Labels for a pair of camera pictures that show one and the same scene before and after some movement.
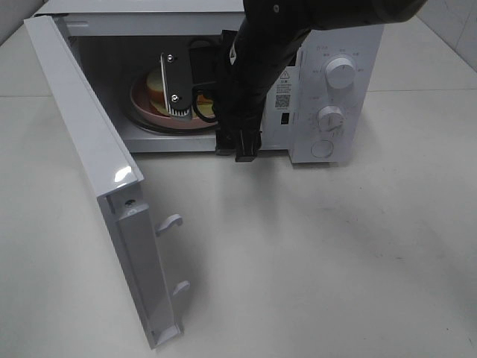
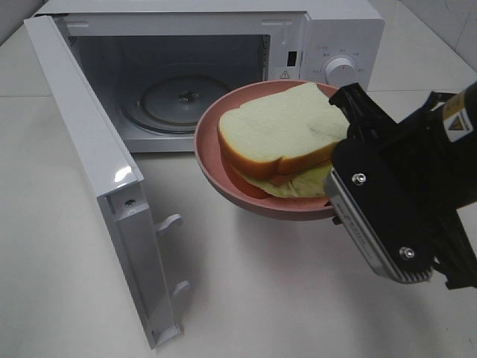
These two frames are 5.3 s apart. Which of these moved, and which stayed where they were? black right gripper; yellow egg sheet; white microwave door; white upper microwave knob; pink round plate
Moved: black right gripper; pink round plate; yellow egg sheet
Stayed: white microwave door; white upper microwave knob
